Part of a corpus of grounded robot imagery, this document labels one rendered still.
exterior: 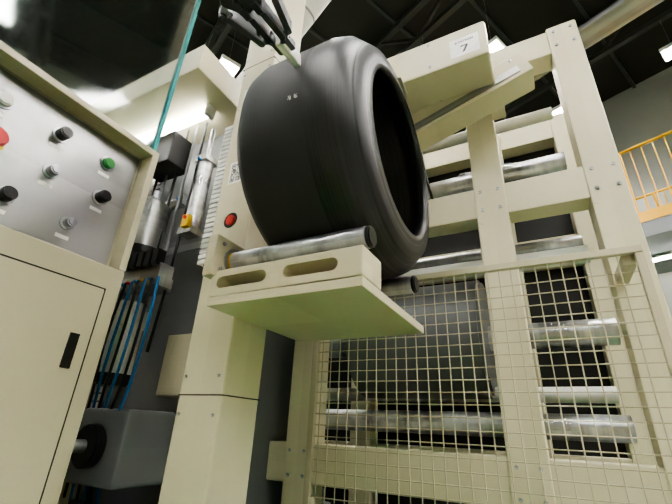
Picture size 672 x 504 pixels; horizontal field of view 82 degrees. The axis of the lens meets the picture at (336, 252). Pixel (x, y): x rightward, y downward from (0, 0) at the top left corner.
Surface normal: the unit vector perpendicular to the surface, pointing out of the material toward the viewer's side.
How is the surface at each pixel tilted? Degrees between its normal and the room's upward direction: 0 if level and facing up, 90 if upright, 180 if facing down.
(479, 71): 180
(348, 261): 90
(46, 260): 90
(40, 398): 90
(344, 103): 100
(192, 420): 90
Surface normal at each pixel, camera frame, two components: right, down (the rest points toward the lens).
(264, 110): -0.46, -0.25
